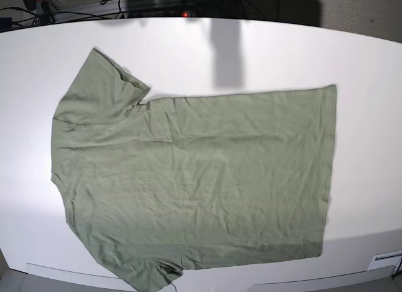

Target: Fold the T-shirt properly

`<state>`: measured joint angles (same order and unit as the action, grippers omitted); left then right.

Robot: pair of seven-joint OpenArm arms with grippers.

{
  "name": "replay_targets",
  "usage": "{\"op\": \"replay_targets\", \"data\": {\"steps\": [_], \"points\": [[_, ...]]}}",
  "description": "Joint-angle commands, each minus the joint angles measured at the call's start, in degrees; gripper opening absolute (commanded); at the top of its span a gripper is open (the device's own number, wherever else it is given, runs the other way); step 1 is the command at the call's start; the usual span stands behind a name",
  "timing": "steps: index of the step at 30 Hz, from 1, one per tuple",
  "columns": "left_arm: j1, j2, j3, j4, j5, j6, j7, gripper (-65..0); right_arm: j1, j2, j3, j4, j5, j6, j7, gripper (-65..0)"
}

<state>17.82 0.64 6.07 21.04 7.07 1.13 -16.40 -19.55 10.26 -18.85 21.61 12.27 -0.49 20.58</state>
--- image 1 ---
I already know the black power adapter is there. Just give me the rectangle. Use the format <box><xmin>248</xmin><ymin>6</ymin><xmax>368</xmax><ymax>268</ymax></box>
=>
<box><xmin>0</xmin><ymin>17</ymin><xmax>13</xmax><ymax>30</ymax></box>

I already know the black aluminium frame rail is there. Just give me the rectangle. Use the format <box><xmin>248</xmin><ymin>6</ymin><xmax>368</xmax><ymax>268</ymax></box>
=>
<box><xmin>124</xmin><ymin>0</ymin><xmax>244</xmax><ymax>18</ymax></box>

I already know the green T-shirt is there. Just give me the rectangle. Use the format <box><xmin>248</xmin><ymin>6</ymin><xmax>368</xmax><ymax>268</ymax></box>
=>
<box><xmin>51</xmin><ymin>49</ymin><xmax>337</xmax><ymax>291</ymax></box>

